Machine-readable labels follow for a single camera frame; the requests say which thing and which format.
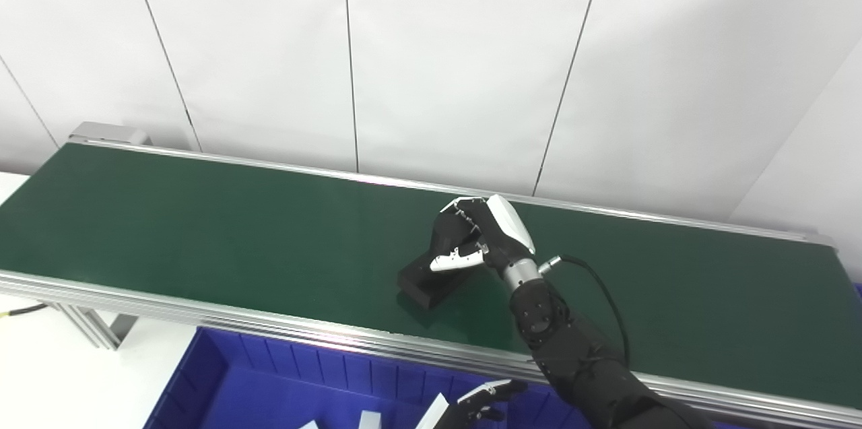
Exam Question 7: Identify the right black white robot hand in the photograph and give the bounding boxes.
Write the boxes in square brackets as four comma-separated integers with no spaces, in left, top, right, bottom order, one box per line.
[429,195,538,273]

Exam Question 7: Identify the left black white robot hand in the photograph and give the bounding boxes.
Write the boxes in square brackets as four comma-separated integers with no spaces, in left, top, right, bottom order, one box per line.
[414,378,529,429]

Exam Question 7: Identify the black cylinder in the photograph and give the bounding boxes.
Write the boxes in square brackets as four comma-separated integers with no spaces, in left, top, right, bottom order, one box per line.
[396,213,487,310]

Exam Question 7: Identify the blue bin with white parts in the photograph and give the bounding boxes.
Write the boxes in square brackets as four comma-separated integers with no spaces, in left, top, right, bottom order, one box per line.
[143,327,533,429]

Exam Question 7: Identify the green conveyor belt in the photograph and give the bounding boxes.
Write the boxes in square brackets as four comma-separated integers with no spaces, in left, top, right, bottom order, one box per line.
[0,139,862,429]

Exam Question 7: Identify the grey conveyor support leg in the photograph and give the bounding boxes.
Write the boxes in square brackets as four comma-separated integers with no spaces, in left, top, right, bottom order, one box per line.
[47,303,139,351]

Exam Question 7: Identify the grey conveyor end housing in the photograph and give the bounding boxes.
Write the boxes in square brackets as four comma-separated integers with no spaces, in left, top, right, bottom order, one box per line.
[67,122,152,147]

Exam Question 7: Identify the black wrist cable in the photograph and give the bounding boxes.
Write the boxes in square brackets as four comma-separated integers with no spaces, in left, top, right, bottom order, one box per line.
[539,254,631,369]

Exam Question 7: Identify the black floor cable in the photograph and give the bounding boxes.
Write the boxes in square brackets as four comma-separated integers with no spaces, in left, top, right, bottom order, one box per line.
[0,303,49,319]

